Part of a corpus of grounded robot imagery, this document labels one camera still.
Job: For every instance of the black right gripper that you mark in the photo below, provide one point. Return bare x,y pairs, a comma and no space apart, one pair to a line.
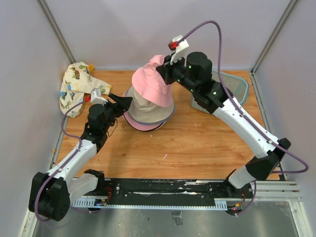
166,68

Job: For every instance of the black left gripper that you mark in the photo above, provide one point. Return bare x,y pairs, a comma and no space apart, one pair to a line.
122,104

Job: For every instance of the grey hat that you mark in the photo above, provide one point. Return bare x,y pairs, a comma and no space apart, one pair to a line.
153,123

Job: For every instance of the pink bucket hat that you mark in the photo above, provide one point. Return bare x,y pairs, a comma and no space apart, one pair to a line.
140,127

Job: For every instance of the tan bucket hat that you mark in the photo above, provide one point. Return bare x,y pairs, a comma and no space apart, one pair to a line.
145,108

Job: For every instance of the dusty pink hat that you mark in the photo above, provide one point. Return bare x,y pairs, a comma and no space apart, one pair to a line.
150,85

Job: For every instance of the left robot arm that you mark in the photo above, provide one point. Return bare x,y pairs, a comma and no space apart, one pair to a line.
53,192

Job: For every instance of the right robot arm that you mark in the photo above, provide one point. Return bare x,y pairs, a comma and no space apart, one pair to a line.
195,74

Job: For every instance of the small yellow object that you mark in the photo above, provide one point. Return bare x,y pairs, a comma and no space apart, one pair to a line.
91,67

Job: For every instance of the cartoon print cloth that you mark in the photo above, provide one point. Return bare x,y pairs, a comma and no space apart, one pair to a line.
77,82

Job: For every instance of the grey plastic basket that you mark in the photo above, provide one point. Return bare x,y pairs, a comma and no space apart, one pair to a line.
237,85

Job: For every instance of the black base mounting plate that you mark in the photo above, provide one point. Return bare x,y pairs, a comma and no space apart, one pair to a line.
166,194

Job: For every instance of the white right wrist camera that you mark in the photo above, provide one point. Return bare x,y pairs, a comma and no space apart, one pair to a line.
179,47

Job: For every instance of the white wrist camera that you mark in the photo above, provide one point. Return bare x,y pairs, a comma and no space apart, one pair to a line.
179,47
96,97

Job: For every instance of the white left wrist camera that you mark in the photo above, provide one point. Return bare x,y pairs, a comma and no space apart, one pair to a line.
96,97

